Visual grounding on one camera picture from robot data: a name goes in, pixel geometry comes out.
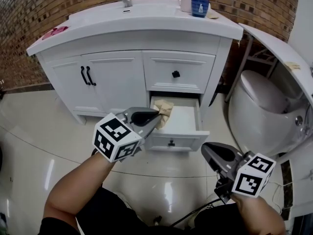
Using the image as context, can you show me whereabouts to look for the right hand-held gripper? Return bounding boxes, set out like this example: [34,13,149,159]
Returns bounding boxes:
[201,142,277,205]

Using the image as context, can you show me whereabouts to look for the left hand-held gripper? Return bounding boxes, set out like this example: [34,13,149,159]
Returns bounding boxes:
[92,106,161,163]

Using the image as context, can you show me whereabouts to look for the beige cloth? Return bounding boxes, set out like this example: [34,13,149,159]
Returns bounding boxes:
[153,99,175,130]

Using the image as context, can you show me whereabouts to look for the shallow white drawer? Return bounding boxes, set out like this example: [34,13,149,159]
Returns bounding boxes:
[146,95,210,153]

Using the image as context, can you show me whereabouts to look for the person's right forearm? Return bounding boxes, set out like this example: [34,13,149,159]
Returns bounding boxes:
[231,194,287,235]

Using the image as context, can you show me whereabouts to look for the person's left forearm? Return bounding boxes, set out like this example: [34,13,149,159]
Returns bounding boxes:
[44,152,115,220]

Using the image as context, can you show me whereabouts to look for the white cabinet door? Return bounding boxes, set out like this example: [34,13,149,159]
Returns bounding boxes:
[81,50,149,115]
[46,55,108,114]

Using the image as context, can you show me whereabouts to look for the person's white shoe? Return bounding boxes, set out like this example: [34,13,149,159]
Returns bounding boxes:
[193,193,221,220]
[114,191,137,212]

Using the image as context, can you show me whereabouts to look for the white toilet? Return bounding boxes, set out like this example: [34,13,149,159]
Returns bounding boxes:
[227,70,311,156]

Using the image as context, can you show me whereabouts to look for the white vanity cabinet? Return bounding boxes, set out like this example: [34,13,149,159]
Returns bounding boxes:
[36,29,233,126]

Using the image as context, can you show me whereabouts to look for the white sink basin top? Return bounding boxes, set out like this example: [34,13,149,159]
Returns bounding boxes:
[26,0,244,57]

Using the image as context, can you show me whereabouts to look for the person's black trousers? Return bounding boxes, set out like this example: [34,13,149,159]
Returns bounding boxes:
[75,187,245,235]

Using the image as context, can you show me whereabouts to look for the beige paper tag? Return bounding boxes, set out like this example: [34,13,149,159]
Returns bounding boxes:
[284,61,302,71]

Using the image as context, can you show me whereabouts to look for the white cup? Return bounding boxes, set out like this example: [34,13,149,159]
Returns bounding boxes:
[178,0,193,13]

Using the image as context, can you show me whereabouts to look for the pink cloth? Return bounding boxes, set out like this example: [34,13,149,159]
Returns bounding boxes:
[43,25,69,40]

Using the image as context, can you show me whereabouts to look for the blue cup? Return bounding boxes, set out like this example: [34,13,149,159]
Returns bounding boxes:
[191,0,211,18]

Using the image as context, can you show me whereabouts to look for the person's black shirt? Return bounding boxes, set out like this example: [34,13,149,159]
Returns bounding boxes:
[39,216,81,235]

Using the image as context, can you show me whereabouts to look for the black cable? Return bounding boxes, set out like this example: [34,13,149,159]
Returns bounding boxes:
[171,197,222,227]

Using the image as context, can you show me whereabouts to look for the black cabinet door handle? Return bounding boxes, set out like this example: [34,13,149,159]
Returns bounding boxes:
[80,66,90,86]
[86,66,96,86]

